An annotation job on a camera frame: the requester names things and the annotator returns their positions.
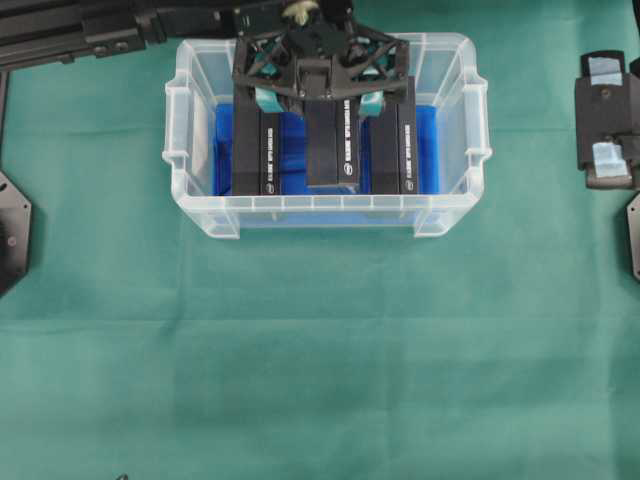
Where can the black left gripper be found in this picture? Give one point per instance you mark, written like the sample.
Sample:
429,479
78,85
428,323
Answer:
294,52

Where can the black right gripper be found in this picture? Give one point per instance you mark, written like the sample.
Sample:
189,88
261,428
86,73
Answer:
607,120

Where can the black camera box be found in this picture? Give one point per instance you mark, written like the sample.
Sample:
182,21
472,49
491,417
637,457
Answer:
394,159
255,148
333,146

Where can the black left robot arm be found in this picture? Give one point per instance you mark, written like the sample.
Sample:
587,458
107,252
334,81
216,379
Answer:
41,32

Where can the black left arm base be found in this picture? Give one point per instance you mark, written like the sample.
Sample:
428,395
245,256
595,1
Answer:
15,211

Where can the clear plastic storage case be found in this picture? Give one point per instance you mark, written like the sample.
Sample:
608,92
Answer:
446,76

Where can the blue liner sheet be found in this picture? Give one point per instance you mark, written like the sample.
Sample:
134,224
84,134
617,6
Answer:
292,144

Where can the green table cloth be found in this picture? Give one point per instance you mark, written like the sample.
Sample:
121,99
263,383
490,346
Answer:
506,349

